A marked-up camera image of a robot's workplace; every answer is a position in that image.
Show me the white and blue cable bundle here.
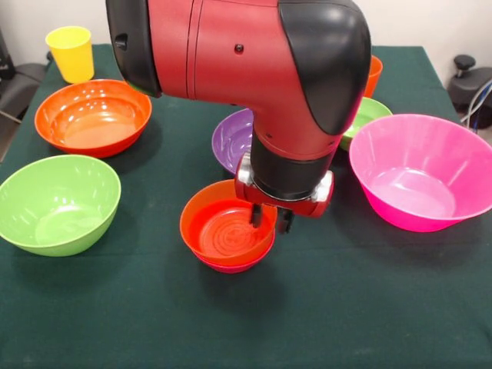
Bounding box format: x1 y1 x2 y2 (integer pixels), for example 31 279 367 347
460 82 492 131

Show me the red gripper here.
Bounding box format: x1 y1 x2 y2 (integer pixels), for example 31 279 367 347
234 153 334 234

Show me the large pink plastic bowl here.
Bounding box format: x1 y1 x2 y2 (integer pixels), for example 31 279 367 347
348 113 492 234

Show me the large orange plastic bowl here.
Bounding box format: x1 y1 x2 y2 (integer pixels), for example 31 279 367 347
34 78 153 159

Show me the small green plastic bowl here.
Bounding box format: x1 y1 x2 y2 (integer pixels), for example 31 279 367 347
337 97 394 152

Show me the small orange plastic bowl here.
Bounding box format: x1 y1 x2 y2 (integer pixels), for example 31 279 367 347
179 179 278 266

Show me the grey office chair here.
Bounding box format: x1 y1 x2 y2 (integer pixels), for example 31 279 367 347
0 25 58 124

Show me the small red plastic bowl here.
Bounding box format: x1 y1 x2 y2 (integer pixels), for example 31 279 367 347
198 234 276 274

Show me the large green plastic bowl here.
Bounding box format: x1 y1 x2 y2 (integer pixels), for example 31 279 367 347
0 154 122 258

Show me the orange plastic cup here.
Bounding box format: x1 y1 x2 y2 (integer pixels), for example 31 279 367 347
363 55 384 99

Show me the dark green tablecloth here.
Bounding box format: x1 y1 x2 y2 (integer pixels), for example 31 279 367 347
0 43 492 369

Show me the yellow plastic cup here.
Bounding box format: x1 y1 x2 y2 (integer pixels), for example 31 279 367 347
45 25 95 85

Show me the purple plastic bowl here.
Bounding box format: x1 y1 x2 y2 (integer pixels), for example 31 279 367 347
211 108 255 177

